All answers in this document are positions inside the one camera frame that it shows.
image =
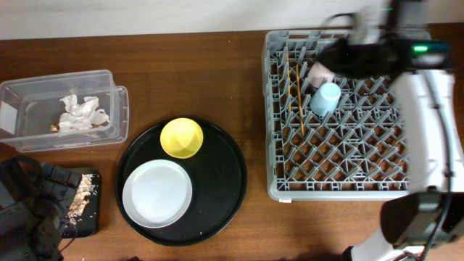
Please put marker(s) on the wooden chopstick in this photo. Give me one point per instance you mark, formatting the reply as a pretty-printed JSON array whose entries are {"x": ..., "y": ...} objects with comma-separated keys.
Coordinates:
[
  {"x": 288, "y": 81},
  {"x": 301, "y": 120}
]

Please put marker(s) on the white napkin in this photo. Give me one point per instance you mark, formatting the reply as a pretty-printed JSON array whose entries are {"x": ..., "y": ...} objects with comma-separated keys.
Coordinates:
[{"x": 80, "y": 117}]

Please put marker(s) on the yellow saucer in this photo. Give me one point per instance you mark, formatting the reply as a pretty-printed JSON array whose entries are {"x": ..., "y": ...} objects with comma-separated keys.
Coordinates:
[{"x": 181, "y": 138}]

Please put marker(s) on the round black tray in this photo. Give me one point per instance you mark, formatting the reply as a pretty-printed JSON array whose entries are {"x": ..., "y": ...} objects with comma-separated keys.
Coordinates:
[{"x": 219, "y": 177}]

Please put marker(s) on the light blue cup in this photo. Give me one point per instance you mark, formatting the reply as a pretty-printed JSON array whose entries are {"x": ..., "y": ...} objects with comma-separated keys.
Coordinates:
[{"x": 326, "y": 99}]

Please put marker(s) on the food scraps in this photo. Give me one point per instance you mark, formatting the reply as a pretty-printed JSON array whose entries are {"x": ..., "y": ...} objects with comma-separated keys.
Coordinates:
[{"x": 82, "y": 198}]

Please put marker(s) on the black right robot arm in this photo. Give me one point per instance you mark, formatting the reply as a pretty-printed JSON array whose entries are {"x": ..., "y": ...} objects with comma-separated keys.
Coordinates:
[{"x": 431, "y": 214}]

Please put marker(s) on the grey plastic dishwasher rack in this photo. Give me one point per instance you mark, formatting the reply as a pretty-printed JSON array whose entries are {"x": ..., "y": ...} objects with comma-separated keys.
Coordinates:
[{"x": 356, "y": 153}]

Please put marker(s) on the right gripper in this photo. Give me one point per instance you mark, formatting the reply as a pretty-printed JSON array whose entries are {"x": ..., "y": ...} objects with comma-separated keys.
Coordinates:
[{"x": 347, "y": 60}]

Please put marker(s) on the pink cup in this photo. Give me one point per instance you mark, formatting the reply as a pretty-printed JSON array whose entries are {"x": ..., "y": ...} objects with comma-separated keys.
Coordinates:
[{"x": 319, "y": 74}]

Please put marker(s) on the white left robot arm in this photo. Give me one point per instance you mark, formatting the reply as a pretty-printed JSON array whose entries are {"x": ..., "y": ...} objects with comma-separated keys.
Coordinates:
[{"x": 35, "y": 200}]

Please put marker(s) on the grey round plate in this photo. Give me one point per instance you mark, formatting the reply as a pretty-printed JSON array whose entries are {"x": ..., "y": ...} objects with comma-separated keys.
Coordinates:
[{"x": 157, "y": 193}]

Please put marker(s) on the clear plastic waste bin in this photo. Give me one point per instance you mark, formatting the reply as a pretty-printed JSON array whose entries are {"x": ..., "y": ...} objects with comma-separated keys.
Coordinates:
[{"x": 31, "y": 107}]

